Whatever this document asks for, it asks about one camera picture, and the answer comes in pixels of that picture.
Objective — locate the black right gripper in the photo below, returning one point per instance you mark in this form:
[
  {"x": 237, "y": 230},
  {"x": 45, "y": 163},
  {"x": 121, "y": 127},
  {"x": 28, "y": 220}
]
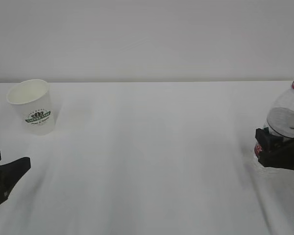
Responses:
[{"x": 273, "y": 151}]

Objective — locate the clear water bottle red label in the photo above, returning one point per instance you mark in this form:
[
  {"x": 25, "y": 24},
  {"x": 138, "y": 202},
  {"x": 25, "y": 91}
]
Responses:
[{"x": 280, "y": 118}]

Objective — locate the white paper cup green logo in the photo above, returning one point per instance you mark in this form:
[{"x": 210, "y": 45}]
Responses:
[{"x": 31, "y": 101}]

